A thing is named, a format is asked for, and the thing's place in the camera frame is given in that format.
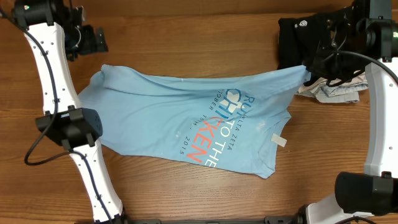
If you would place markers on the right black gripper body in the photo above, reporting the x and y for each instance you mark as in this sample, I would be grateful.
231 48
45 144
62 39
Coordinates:
335 67

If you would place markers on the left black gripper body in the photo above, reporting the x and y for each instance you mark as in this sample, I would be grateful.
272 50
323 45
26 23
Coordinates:
88 40

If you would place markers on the light blue printed t-shirt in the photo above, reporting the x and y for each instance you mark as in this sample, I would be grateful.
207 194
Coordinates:
226 123

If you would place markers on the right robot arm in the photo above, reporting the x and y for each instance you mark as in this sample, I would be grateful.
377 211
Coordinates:
365 42

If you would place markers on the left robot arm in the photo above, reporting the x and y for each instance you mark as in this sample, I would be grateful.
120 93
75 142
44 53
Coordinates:
57 35

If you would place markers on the black folded garment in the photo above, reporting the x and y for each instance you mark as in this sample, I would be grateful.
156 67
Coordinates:
300 38

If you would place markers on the beige folded garment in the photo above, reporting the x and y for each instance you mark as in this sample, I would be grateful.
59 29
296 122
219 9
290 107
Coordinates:
311 90

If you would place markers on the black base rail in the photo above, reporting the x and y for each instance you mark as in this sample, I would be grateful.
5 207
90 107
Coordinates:
214 221

